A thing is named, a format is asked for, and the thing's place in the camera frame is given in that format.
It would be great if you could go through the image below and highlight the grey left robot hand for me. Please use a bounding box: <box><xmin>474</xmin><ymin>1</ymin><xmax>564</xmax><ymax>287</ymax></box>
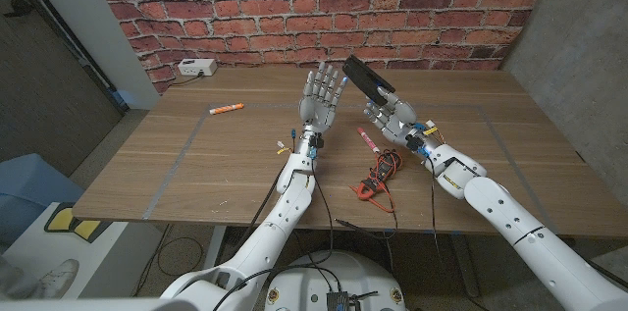
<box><xmin>293</xmin><ymin>61</ymin><xmax>349</xmax><ymax>155</ymax></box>

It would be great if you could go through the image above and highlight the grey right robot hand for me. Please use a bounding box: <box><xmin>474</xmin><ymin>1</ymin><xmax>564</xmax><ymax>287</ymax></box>
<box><xmin>362</xmin><ymin>85</ymin><xmax>445</xmax><ymax>158</ymax></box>

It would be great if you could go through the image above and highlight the black stapler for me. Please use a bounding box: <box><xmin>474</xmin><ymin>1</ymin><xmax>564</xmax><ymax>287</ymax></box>
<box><xmin>341</xmin><ymin>54</ymin><xmax>396</xmax><ymax>106</ymax></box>

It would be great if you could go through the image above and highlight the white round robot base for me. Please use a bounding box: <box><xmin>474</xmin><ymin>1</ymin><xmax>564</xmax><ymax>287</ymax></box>
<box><xmin>264</xmin><ymin>249</ymin><xmax>407</xmax><ymax>311</ymax></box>

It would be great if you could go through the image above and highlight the white marker with red cap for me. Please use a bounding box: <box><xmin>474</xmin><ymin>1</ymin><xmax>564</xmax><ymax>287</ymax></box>
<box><xmin>356</xmin><ymin>127</ymin><xmax>382</xmax><ymax>156</ymax></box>

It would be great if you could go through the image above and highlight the orange marker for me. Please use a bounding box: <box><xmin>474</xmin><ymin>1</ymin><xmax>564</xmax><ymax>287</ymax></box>
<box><xmin>209</xmin><ymin>102</ymin><xmax>245</xmax><ymax>116</ymax></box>

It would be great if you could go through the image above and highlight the red clamp meter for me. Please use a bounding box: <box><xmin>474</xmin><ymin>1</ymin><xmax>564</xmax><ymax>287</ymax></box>
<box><xmin>349</xmin><ymin>149</ymin><xmax>403</xmax><ymax>202</ymax></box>

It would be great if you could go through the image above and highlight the printed red brick backdrop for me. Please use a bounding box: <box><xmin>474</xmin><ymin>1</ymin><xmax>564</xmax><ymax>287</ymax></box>
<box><xmin>85</xmin><ymin>0</ymin><xmax>560</xmax><ymax>96</ymax></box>

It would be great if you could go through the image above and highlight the black test probe lead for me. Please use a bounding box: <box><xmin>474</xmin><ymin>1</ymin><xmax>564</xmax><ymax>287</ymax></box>
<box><xmin>334</xmin><ymin>217</ymin><xmax>399</xmax><ymax>241</ymax></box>

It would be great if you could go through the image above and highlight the white power strip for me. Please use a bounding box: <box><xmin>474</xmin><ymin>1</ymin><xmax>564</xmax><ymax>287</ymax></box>
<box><xmin>177</xmin><ymin>58</ymin><xmax>219</xmax><ymax>78</ymax></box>

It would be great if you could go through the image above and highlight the grey table leg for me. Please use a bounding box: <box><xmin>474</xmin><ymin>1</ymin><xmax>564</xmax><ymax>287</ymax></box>
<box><xmin>203</xmin><ymin>225</ymin><xmax>228</xmax><ymax>269</ymax></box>
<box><xmin>448</xmin><ymin>234</ymin><xmax>480</xmax><ymax>298</ymax></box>

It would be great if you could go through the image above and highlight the white robot torso edge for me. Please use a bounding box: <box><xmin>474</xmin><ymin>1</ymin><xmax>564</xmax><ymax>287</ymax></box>
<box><xmin>0</xmin><ymin>297</ymin><xmax>198</xmax><ymax>311</ymax></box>

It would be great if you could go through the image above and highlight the white sneaker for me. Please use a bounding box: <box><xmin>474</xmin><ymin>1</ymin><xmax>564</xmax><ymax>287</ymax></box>
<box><xmin>36</xmin><ymin>258</ymin><xmax>80</xmax><ymax>300</ymax></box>

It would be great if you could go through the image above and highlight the grey trouser leg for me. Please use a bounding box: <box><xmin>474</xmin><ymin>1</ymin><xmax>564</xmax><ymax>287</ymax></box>
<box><xmin>0</xmin><ymin>251</ymin><xmax>41</xmax><ymax>298</ymax></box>

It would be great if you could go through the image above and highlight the red test lead wire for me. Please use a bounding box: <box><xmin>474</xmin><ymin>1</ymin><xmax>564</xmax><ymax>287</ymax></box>
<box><xmin>375</xmin><ymin>185</ymin><xmax>397</xmax><ymax>215</ymax></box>

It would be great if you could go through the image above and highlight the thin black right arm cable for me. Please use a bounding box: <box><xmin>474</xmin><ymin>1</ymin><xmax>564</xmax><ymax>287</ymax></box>
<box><xmin>429</xmin><ymin>153</ymin><xmax>492</xmax><ymax>311</ymax></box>

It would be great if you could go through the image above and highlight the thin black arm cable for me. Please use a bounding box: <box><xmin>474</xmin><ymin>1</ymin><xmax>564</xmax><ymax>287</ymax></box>
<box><xmin>211</xmin><ymin>171</ymin><xmax>336</xmax><ymax>311</ymax></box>
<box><xmin>429</xmin><ymin>153</ymin><xmax>492</xmax><ymax>311</ymax></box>

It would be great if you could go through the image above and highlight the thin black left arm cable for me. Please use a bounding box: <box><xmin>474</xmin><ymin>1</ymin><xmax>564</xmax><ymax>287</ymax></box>
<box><xmin>211</xmin><ymin>171</ymin><xmax>336</xmax><ymax>311</ymax></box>

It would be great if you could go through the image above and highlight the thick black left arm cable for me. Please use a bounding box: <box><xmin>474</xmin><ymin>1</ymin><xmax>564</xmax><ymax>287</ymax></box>
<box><xmin>215</xmin><ymin>166</ymin><xmax>288</xmax><ymax>268</ymax></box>

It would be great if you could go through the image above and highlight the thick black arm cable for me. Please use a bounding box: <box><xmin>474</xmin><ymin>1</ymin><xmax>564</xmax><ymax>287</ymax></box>
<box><xmin>215</xmin><ymin>166</ymin><xmax>288</xmax><ymax>268</ymax></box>
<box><xmin>586</xmin><ymin>259</ymin><xmax>628</xmax><ymax>290</ymax></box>

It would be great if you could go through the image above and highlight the black power strip cord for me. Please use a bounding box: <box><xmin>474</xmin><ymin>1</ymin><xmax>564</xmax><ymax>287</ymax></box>
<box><xmin>169</xmin><ymin>73</ymin><xmax>205</xmax><ymax>88</ymax></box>

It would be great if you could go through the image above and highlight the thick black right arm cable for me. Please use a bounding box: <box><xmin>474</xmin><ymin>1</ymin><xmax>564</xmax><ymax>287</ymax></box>
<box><xmin>586</xmin><ymin>259</ymin><xmax>628</xmax><ymax>290</ymax></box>

